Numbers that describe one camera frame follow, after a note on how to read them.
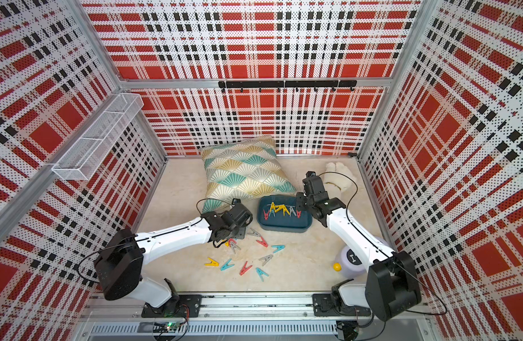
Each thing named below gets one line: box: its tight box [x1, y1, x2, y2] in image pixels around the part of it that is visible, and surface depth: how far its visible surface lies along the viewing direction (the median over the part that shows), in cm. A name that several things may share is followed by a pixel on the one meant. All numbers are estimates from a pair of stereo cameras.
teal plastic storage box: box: [256, 194, 313, 234], surface depth 98 cm
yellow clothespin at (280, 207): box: [275, 203, 290, 216], surface depth 100 cm
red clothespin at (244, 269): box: [239, 260, 253, 277], surface depth 84 cm
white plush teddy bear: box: [324, 161, 358, 192], surface depth 103 cm
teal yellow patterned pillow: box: [200, 135, 297, 214], surface depth 96 cm
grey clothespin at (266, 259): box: [258, 254, 274, 267], surface depth 86 cm
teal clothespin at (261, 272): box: [255, 267, 270, 283], surface depth 83 cm
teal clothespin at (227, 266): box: [220, 258, 236, 271], surface depth 84 cm
